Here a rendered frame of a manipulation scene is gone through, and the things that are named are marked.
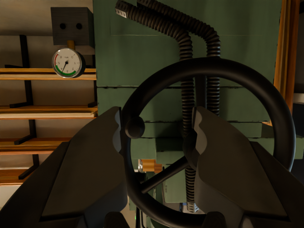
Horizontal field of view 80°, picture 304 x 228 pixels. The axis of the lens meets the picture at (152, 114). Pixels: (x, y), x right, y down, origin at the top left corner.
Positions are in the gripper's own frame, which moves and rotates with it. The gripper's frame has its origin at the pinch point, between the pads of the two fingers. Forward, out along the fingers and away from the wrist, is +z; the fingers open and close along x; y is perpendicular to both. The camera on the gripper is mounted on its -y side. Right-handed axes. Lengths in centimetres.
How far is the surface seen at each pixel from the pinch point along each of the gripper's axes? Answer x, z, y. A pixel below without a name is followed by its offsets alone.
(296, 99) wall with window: 124, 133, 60
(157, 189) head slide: 2, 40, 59
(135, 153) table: -4.7, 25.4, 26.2
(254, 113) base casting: 25.6, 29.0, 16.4
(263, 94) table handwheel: 16.0, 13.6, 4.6
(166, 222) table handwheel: 2.0, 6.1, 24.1
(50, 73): -131, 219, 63
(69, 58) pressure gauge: -17.6, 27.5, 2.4
